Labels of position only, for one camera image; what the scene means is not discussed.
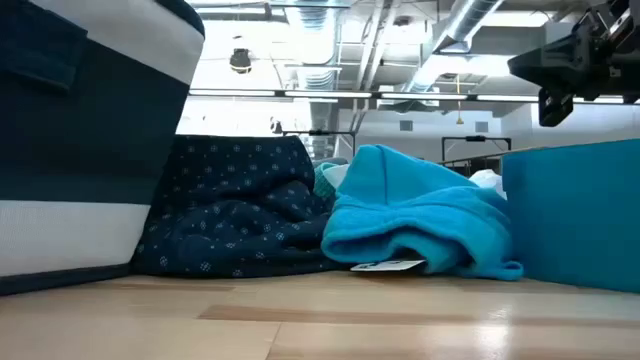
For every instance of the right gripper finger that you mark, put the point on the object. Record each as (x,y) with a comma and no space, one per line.
(560,65)
(555,107)

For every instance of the light blue shirt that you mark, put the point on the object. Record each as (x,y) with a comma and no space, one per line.
(487,181)

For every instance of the bright blue fleece cloth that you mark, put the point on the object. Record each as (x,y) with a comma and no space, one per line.
(400,210)

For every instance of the white printed label tag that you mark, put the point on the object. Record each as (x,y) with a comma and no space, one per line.
(385,266)

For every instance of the teal cloth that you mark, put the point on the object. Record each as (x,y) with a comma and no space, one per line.
(324,185)

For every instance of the navy dotted cloth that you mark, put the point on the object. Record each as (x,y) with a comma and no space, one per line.
(225,215)

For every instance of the teal plastic bin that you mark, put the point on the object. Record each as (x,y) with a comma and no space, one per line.
(575,215)

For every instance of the black hanging ceiling fixture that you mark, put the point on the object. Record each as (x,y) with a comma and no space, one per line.
(240,60)

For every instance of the navy white striped fabric bin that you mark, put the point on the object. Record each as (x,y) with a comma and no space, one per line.
(75,150)

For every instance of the grey wall vent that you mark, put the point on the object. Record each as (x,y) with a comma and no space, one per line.
(406,125)
(481,126)

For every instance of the ribbed silver ventilation duct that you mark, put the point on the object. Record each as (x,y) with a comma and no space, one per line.
(470,15)
(315,40)

